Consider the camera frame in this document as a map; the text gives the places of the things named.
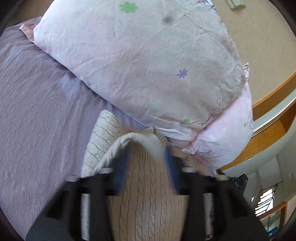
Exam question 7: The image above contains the beige cable knit sweater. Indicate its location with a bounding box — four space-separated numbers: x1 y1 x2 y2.
81 110 188 240

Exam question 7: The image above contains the wooden framed window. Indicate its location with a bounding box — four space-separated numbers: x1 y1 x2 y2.
221 73 295 171

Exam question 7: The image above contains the pink floral pillow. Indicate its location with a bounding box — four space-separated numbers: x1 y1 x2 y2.
168 64 253 170

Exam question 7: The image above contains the lavender bed sheet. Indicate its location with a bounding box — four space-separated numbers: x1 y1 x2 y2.
1 25 143 237

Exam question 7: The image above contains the beige floral pillow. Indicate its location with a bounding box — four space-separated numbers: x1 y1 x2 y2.
21 1 246 143

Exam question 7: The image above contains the white wall switch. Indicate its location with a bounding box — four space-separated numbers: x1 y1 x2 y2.
226 0 245 9

